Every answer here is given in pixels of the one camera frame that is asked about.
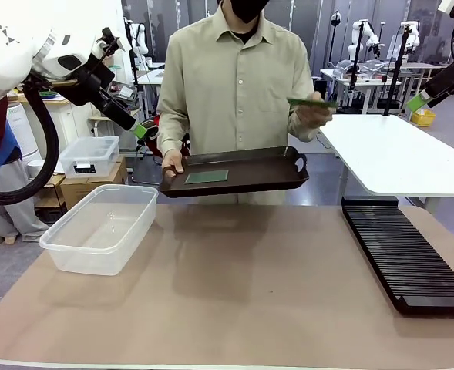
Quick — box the green perforated PCB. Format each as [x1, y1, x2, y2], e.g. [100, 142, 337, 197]
[287, 97, 338, 111]
[183, 169, 231, 186]

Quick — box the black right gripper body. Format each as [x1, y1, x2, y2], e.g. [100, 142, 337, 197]
[423, 57, 454, 109]

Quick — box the clear plastic box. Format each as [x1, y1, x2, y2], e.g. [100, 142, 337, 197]
[39, 183, 160, 278]

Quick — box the person's left forearm beige sleeve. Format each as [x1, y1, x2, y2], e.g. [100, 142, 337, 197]
[287, 107, 321, 144]

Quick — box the white side table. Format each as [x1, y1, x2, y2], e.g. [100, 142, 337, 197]
[318, 113, 454, 215]

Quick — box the black face mask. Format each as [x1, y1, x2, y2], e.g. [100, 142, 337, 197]
[231, 0, 271, 22]

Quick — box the person's left hand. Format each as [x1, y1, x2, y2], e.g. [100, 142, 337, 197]
[294, 90, 335, 130]

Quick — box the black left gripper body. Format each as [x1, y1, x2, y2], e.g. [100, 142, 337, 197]
[94, 87, 137, 132]

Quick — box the white background work table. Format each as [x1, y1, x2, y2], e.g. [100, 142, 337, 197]
[318, 67, 402, 115]

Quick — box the person's right forearm beige sleeve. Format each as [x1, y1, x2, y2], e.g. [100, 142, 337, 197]
[156, 109, 192, 160]

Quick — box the red and black bag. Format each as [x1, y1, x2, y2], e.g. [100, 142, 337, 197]
[138, 114, 191, 158]

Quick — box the brown cardboard box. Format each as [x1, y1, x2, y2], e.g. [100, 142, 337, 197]
[59, 156, 129, 211]

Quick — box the black corrugated cable hose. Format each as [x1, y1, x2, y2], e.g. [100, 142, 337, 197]
[0, 75, 61, 206]

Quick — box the person in beige shirt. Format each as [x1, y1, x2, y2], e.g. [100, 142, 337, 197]
[156, 0, 317, 205]

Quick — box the clear storage box white lid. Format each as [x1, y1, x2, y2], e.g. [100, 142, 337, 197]
[59, 136, 121, 180]

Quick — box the black tripod stand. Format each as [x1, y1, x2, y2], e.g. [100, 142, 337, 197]
[382, 22, 413, 117]

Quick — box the white air purifier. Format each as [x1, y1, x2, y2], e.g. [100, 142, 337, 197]
[5, 101, 43, 161]

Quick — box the dark brown serving tray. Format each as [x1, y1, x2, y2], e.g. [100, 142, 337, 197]
[157, 145, 311, 200]

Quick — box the yellow parts bin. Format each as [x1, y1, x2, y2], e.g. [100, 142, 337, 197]
[409, 109, 437, 128]

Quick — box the person's right hand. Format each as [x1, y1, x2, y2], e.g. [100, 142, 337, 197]
[160, 149, 186, 179]

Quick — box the black slotted PCB rack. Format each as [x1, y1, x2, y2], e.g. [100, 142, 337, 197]
[341, 195, 454, 318]

